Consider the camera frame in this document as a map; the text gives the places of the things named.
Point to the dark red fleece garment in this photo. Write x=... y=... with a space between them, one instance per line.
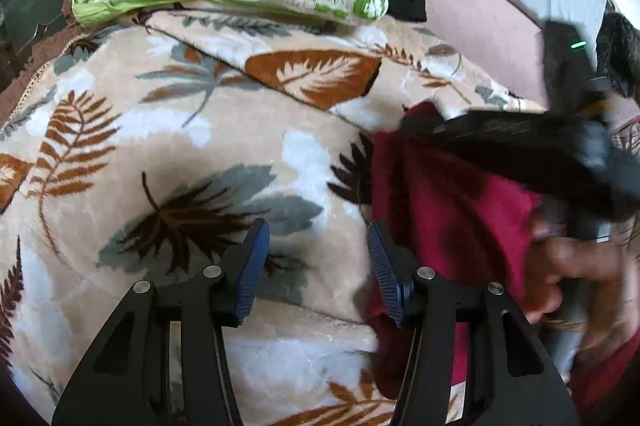
x=450 y=216

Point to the leaf print fleece blanket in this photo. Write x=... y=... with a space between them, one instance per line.
x=150 y=145

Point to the pink quilted bedsheet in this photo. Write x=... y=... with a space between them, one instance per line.
x=475 y=15

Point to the person's right hand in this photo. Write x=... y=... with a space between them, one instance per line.
x=575 y=261

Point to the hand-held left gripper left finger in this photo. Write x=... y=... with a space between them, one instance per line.
x=252 y=266

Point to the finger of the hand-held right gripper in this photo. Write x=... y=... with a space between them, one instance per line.
x=500 y=140

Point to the brown lace-edged bedcover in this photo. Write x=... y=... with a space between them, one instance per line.
x=45 y=50

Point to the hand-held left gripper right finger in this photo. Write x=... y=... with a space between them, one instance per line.
x=387 y=276

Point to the dark fuzzy cloth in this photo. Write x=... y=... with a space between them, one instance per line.
x=620 y=50

